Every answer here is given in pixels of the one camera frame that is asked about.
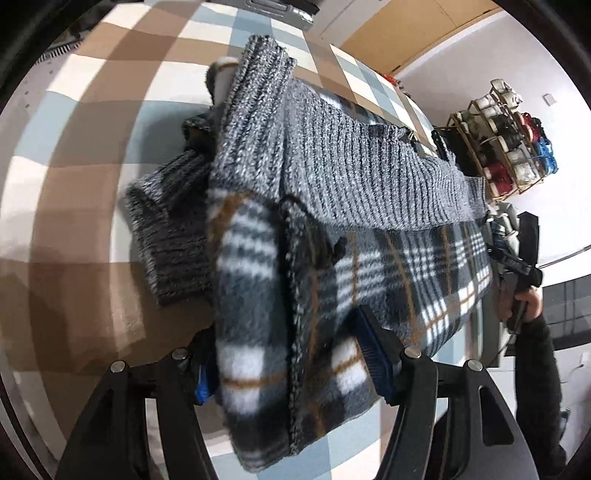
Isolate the person's right forearm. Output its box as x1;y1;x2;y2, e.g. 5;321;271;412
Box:
513;314;570;480

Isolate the person's right hand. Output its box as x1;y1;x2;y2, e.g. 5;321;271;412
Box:
495;277;544;334

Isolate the plaid fleece grey knit jacket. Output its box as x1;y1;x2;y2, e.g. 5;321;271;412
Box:
124;34;494;472

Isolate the wooden door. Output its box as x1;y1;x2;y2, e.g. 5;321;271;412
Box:
339;0;504;77

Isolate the silver suitcase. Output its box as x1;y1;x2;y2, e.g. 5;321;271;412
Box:
245;0;319;31

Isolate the shoe rack with shoes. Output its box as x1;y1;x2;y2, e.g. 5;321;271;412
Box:
445;78;559;204

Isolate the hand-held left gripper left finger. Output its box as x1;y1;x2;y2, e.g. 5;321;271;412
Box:
54;329;220;480

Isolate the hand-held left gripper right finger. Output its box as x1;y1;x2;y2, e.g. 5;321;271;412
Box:
353;305;541;480

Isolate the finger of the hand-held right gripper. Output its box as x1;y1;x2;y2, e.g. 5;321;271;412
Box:
485;242;532;280

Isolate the brown blue checkered bed sheet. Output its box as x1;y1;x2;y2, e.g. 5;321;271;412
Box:
2;0;485;480

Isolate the dark glossy panel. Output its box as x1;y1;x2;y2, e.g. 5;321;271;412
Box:
545;279;591;352

